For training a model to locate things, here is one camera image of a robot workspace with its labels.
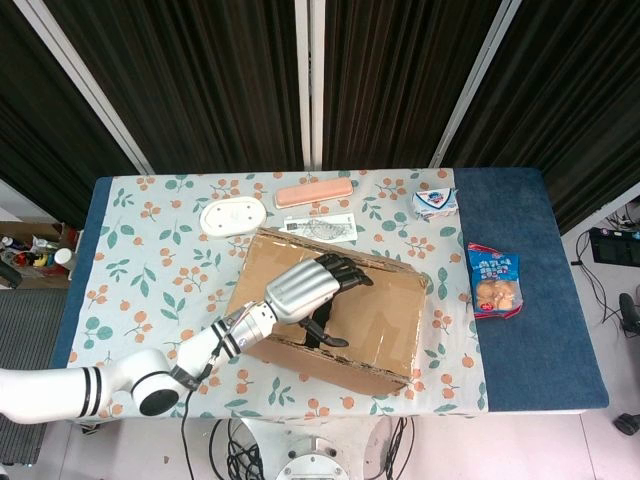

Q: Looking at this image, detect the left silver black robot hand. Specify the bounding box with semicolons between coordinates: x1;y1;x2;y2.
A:
264;253;374;349

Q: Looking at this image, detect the brown cardboard shipping box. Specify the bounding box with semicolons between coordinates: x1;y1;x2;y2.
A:
223;227;434;396

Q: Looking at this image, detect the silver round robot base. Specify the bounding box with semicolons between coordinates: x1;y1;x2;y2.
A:
276;434;354;480

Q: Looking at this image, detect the cardboard box of clutter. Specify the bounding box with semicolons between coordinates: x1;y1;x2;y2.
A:
0;222;81;291

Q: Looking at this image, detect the packaged ruler set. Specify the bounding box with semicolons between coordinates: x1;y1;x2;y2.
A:
282;211;359;246

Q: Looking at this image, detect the pink rectangular case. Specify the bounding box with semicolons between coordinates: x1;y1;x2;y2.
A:
275;176;354;210

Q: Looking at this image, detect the white oval dish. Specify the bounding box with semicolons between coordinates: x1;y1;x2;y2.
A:
200;196;268;239

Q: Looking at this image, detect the floral orange fruit tablecloth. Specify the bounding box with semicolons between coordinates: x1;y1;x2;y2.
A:
53;168;490;419

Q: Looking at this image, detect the white blue soap package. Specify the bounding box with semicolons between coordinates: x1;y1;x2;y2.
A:
411;186;462;222

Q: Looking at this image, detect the blue biscuit snack bag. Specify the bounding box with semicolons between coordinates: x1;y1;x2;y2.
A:
467;242;525;320

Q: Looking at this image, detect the dark pleated curtain panel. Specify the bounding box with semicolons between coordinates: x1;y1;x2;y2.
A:
0;0;140;229
442;0;640;234
322;0;509;171
43;0;306;174

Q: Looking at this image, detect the grey ribbed floor mat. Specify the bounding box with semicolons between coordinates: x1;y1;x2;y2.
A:
0;288;69;467

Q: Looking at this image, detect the black electronic device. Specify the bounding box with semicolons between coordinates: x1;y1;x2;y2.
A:
588;227;640;265

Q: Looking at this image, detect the black floor cable bundle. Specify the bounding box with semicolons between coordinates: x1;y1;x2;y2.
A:
208;418;266;480

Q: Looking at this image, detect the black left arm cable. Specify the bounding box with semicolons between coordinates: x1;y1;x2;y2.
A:
169;319;236;480

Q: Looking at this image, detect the white partition frame post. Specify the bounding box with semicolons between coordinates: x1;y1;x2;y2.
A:
13;0;154;175
294;0;326;171
428;0;524;169

